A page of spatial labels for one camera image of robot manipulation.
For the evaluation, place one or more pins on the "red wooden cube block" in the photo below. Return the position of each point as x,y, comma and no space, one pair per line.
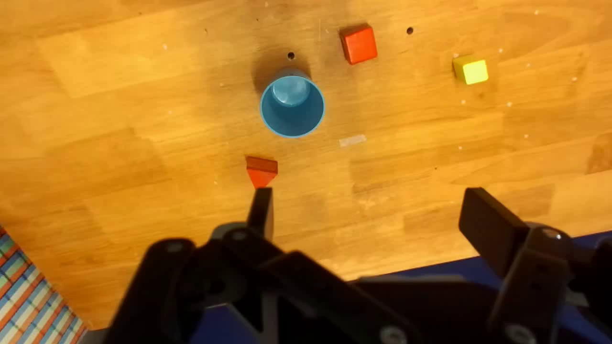
358,45

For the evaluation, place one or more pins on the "yellow wooden cube block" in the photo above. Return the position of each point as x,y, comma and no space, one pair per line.
471,72

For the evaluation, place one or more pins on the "blue plastic cup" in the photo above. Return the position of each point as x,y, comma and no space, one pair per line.
291,106

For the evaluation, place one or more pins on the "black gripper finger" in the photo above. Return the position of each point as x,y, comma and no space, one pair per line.
492,230

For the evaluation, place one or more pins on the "striped colourful rug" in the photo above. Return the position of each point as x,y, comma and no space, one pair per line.
31,313

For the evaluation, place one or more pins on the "white tape strip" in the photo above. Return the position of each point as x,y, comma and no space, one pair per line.
352,141

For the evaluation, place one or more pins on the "red triangular wooden block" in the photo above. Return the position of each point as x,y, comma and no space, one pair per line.
261,171

